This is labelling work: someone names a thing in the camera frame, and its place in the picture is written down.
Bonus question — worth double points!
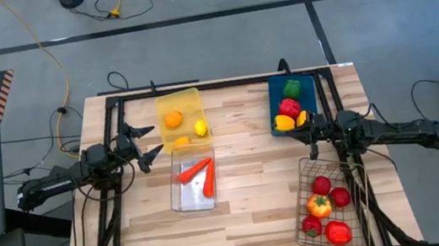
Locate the translucent yellow plastic bin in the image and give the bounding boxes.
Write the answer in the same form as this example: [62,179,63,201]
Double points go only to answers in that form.
[153,85,215,157]

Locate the toy orange fruit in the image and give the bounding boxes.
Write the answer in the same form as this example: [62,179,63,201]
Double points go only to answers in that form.
[163,110,185,131]

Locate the large red toy tomato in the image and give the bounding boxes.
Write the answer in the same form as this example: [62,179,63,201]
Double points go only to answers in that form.
[323,218,354,246]

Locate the yellow toy lemon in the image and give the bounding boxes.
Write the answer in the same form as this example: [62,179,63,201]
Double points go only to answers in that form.
[193,117,209,139]

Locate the clear plastic bin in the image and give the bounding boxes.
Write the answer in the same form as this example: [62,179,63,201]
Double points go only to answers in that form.
[162,142,223,217]

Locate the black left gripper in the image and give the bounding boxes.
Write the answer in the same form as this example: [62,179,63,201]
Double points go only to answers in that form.
[108,117,168,179]

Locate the green toy bell pepper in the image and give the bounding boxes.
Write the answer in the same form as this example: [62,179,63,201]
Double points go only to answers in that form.
[281,78,304,103]

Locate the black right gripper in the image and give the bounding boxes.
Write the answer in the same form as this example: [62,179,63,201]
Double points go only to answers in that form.
[284,111,343,164]

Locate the blue plastic bin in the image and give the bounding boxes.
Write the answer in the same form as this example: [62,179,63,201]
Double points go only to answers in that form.
[263,70,324,139]

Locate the yellow toy bell pepper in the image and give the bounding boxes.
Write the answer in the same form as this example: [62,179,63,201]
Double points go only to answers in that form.
[293,109,311,128]
[272,112,297,134]

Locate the red toy bell pepper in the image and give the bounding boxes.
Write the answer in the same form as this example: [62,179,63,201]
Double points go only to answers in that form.
[276,95,304,122]

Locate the thin black rail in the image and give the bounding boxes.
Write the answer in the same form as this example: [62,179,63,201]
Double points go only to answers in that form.
[95,78,201,98]

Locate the black metal table frame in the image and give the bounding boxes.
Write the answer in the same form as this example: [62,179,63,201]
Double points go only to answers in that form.
[41,54,428,246]

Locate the black looped cable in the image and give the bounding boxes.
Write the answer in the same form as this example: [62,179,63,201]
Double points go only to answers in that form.
[104,68,131,94]

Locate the metal wire basket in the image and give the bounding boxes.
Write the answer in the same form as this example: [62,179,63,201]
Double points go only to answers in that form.
[285,149,377,246]

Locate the yellow floor cable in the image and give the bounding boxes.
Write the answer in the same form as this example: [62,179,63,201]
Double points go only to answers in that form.
[0,0,78,154]

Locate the black clamp handle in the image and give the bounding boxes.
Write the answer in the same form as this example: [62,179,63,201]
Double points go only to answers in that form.
[276,57,292,72]

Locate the orange-red toy carrot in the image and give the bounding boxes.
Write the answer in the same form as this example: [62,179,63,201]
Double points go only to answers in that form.
[198,158,220,199]
[175,157,215,185]

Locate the yellow extension cord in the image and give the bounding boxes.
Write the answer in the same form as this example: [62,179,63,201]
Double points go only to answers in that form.
[105,0,131,19]

